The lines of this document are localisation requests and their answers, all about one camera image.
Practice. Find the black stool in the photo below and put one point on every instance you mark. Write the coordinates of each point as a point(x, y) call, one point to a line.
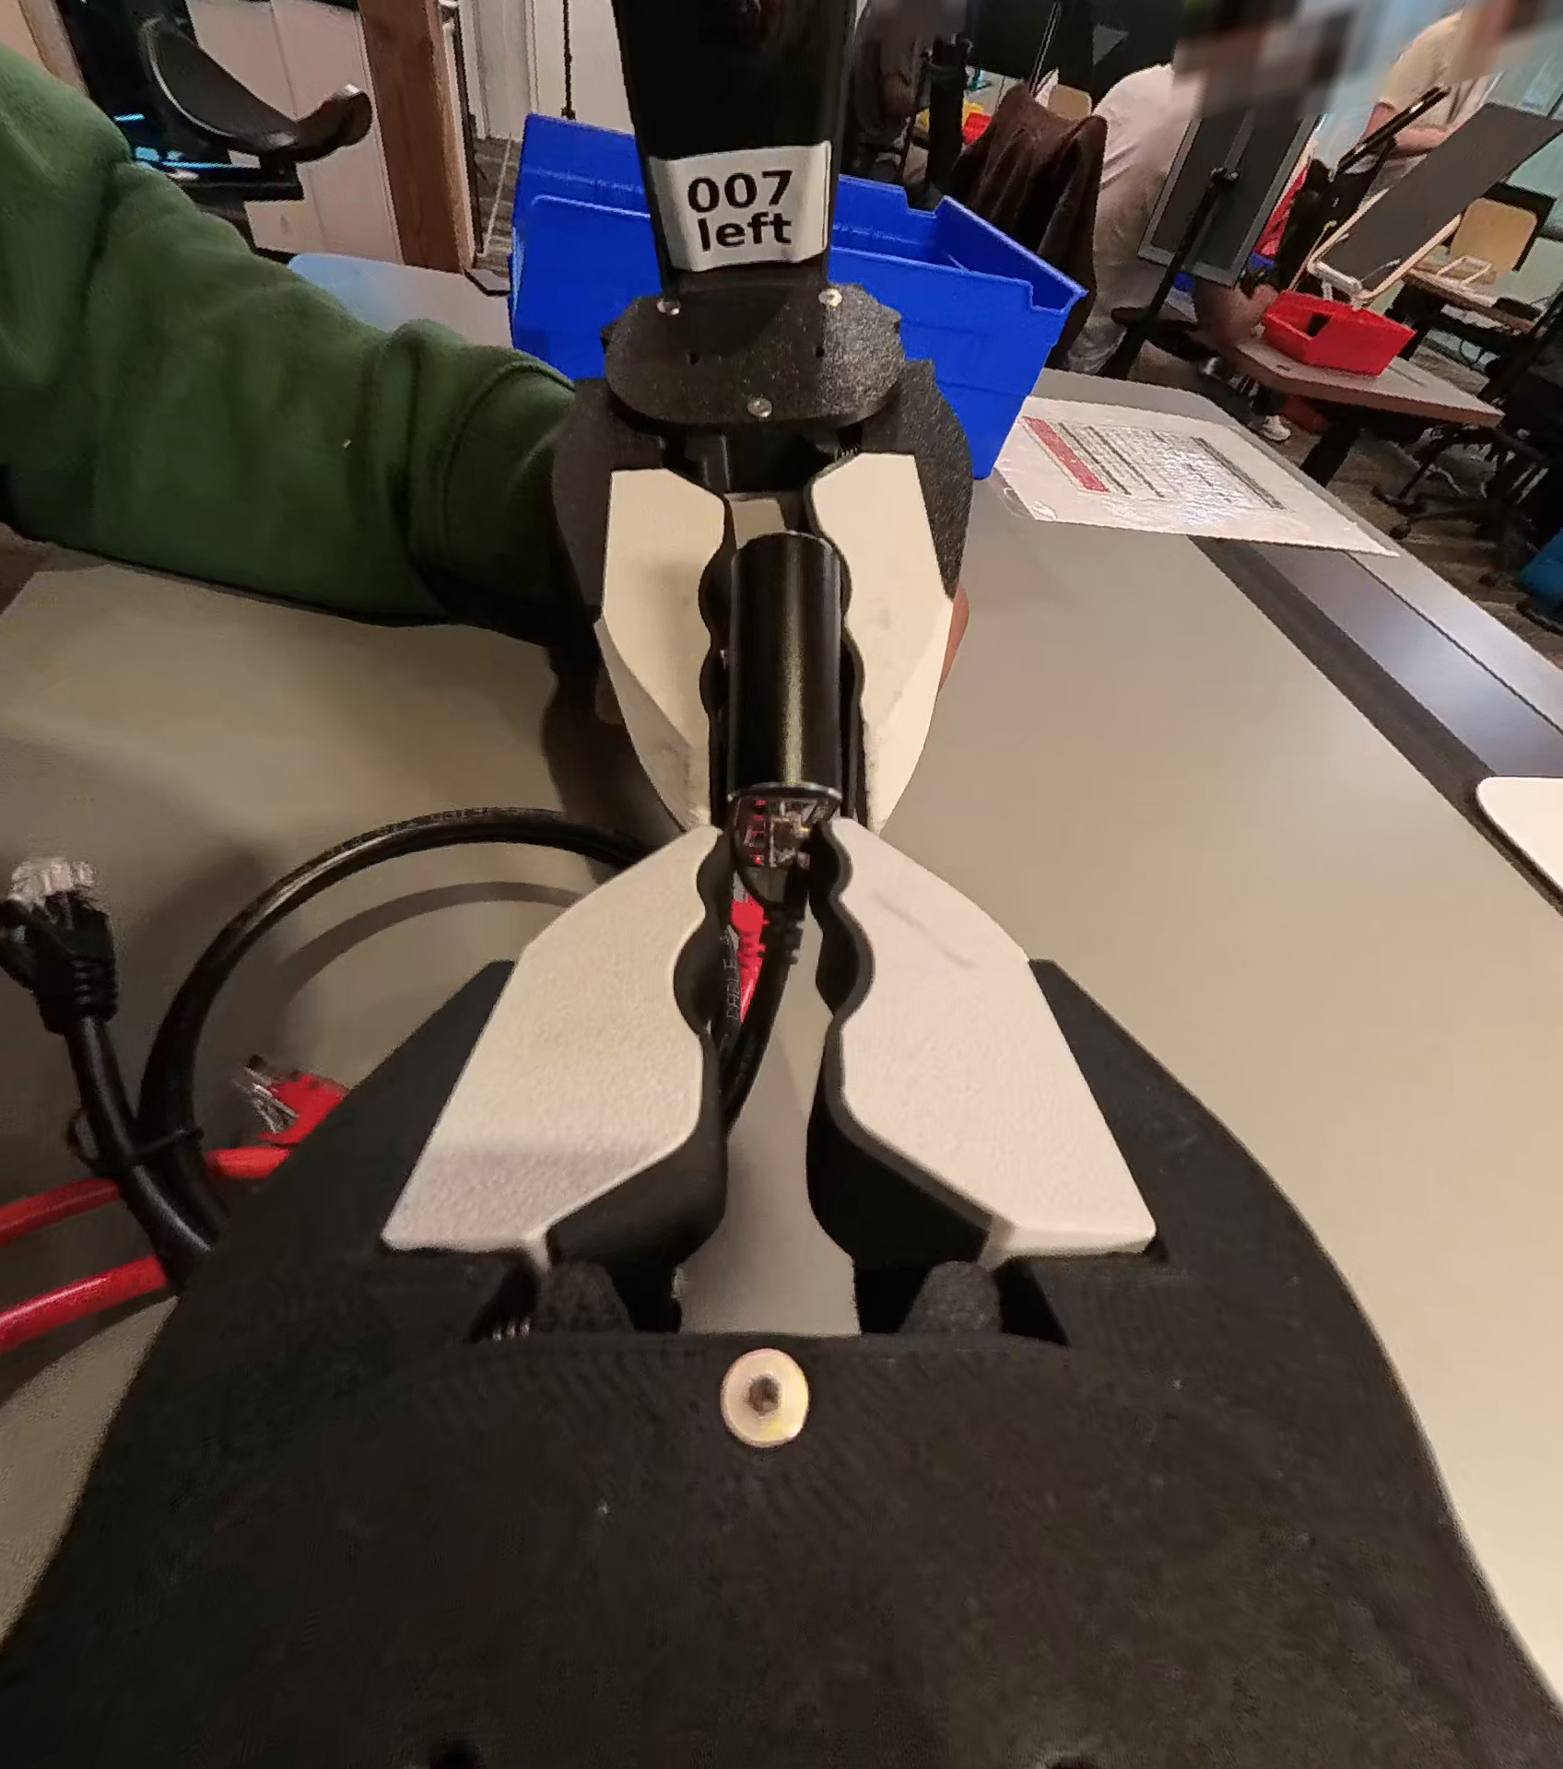
point(256, 113)

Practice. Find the person's left forearm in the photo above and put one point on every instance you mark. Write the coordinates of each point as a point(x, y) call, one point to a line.
point(256, 415)

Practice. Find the black ethernet adapter hub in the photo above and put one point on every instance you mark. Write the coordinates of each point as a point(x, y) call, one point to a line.
point(781, 664)

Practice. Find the printed paper sheet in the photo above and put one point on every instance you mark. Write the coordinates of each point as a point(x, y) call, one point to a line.
point(1171, 468)

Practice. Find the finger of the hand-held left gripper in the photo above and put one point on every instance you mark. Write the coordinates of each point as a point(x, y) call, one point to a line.
point(656, 636)
point(892, 636)

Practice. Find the red plastic bin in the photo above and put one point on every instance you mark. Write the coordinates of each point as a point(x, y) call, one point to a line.
point(1338, 333)

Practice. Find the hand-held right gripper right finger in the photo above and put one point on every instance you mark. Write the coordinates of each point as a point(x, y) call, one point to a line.
point(989, 1092)

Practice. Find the blue plastic bin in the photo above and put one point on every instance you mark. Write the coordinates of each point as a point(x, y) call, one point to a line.
point(977, 305)

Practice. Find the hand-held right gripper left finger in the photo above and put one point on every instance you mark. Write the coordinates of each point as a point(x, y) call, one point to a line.
point(560, 1092)

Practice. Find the wooden work table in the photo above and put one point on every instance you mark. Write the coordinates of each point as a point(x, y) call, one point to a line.
point(1364, 388)

